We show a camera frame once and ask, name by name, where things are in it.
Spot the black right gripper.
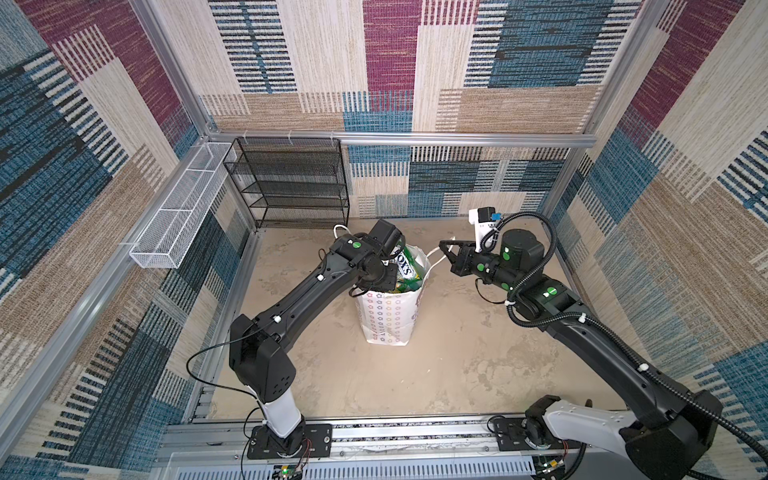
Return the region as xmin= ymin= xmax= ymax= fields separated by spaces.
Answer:
xmin=437 ymin=240 xmax=520 ymax=294

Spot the green yellow Fox's bag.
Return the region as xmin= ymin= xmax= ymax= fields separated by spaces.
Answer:
xmin=392 ymin=244 xmax=430 ymax=294

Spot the white paper bag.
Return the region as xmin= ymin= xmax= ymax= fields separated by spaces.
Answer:
xmin=351 ymin=239 xmax=446 ymax=346

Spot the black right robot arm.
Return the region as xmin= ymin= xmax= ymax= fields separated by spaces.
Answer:
xmin=439 ymin=229 xmax=722 ymax=479

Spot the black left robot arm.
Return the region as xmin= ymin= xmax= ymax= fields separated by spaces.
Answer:
xmin=228 ymin=226 xmax=404 ymax=458

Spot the black mesh shelf rack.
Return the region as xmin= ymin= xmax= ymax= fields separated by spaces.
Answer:
xmin=223 ymin=137 xmax=350 ymax=228

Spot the black corrugated cable right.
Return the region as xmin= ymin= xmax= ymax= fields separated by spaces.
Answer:
xmin=473 ymin=211 xmax=768 ymax=480

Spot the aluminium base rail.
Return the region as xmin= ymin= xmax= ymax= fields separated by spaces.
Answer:
xmin=150 ymin=414 xmax=642 ymax=479

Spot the white wire basket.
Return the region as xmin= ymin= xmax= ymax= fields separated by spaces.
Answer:
xmin=130 ymin=142 xmax=231 ymax=269

